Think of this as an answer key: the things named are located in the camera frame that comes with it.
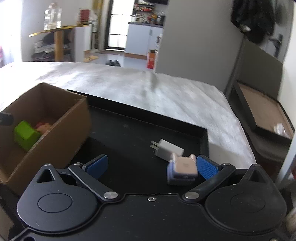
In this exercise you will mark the white charger plug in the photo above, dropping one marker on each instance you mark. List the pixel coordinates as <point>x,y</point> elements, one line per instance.
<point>167,148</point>

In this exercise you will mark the orange box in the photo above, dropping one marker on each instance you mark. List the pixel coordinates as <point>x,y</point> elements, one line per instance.
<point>152,59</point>

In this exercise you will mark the dark hanging clothes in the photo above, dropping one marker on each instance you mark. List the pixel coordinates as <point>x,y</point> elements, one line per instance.
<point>252,16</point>

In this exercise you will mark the dark folding chair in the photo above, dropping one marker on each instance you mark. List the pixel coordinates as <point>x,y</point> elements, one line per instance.
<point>259,67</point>

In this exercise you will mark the red bear plush toy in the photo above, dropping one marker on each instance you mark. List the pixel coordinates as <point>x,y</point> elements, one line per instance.
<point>44,126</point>

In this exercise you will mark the round gold-edged table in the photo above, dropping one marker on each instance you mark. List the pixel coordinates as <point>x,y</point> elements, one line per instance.
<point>59,46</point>

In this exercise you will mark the kitchen spice rack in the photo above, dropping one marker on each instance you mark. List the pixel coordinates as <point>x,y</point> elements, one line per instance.
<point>148,14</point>

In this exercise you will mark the large glass jar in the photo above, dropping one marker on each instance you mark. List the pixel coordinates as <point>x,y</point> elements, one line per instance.
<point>56,16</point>

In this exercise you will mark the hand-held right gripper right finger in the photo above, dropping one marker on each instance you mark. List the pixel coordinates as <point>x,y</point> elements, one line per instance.
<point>207,168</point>

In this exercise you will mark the green block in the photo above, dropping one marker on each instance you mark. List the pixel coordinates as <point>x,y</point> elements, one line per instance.
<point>24,134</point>

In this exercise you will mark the white spray bottle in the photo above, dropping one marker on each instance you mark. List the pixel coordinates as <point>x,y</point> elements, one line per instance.
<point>158,41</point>

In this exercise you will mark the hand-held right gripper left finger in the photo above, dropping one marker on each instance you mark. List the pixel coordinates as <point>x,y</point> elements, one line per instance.
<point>98,166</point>

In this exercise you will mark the grey metal desk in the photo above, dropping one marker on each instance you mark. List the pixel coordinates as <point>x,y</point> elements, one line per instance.
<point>289,160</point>

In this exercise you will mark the tan slippers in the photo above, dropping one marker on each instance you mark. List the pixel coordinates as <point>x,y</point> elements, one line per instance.
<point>91,58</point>

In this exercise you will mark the small glass jar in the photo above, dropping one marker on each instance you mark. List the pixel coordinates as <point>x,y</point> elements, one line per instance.
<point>47,16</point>

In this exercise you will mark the black tray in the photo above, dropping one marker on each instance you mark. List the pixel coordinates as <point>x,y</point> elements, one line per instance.
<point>129,143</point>

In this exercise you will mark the brown board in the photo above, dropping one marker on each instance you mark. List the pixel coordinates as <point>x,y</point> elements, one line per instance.
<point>261,109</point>

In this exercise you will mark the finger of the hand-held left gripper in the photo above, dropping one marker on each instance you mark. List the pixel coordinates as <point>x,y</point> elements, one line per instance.
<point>5,118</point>

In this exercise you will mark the black slipper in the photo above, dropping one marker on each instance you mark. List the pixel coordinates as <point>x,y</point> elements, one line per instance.
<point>109,62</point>
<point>116,62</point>

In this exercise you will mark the stack of papers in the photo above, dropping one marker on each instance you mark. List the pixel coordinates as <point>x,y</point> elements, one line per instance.
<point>44,47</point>

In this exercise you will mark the pink cube charger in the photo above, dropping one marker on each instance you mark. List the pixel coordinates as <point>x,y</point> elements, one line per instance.
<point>182,168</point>

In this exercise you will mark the red can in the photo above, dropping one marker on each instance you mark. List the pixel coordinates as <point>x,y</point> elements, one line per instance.
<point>84,16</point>

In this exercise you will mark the black-framed glass door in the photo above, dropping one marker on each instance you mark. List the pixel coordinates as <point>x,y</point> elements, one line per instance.
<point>116,23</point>

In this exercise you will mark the white kitchen cabinet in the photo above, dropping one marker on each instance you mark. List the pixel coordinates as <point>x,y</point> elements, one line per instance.
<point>141,39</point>

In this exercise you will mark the brown cardboard box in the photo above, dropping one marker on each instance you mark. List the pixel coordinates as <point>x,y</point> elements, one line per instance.
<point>57,148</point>

